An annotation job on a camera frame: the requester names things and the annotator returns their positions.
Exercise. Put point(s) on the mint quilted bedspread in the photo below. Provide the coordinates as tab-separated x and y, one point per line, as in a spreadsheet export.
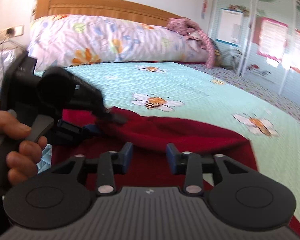
202	87

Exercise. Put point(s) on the red hanging ornament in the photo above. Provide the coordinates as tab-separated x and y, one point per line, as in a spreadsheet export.
205	5

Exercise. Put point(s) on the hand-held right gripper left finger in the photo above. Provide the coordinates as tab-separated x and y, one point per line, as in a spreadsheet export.
127	157

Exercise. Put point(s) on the white wall socket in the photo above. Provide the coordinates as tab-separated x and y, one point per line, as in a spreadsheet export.
12	32

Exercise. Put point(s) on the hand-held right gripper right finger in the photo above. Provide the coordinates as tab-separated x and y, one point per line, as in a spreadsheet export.
171	158

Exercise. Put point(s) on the patterned teal pillow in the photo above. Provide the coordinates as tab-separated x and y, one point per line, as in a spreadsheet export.
216	52

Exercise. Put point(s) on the white sliding door wardrobe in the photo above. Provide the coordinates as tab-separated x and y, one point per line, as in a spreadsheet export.
250	5

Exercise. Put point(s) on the red knit garment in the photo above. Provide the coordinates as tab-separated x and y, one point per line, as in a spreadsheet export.
190	135

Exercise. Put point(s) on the pink knit cloth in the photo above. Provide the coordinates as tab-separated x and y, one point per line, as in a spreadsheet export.
185	27

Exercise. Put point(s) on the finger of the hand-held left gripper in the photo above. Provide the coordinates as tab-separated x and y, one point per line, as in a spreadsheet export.
100	105
91	129

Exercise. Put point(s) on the wooden headboard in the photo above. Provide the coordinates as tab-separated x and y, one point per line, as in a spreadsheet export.
102	7

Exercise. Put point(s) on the floral long pillow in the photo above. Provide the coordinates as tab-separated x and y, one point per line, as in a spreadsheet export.
102	37

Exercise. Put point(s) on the person's left hand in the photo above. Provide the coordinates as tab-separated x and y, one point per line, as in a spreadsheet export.
22	165

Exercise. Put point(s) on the blue bordered poster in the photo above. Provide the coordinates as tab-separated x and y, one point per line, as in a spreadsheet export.
230	27

